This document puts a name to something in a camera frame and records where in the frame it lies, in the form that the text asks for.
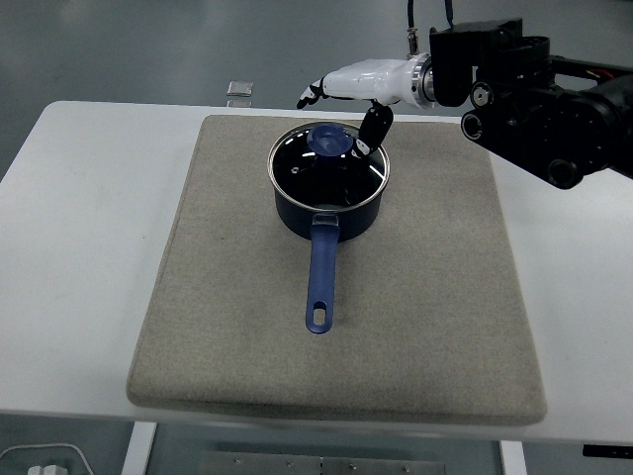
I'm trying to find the white and black hand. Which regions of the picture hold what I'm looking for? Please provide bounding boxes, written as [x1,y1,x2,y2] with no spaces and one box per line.
[296,57,419,160]

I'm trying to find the glass pot lid blue knob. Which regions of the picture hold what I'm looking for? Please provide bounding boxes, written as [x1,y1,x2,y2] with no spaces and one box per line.
[266,122,392,211]

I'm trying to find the dark blue saucepan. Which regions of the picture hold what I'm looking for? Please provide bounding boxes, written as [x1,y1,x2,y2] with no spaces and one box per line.
[272,183,383,335]

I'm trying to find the beige fabric mat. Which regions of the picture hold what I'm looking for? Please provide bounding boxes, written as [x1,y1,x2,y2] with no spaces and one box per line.
[126,114,549,428]

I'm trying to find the grey metal plate with screws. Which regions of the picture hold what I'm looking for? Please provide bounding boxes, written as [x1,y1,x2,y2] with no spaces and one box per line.
[199,450,449,475]

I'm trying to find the white table leg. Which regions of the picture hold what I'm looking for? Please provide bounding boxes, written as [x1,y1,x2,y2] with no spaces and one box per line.
[498,439,528,475]
[120,423,159,475]

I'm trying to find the black flat bar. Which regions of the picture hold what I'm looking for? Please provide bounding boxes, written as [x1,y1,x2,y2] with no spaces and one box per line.
[581,443,633,459]

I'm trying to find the white cable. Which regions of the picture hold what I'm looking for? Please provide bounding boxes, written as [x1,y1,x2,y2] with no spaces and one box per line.
[0,442,96,475]

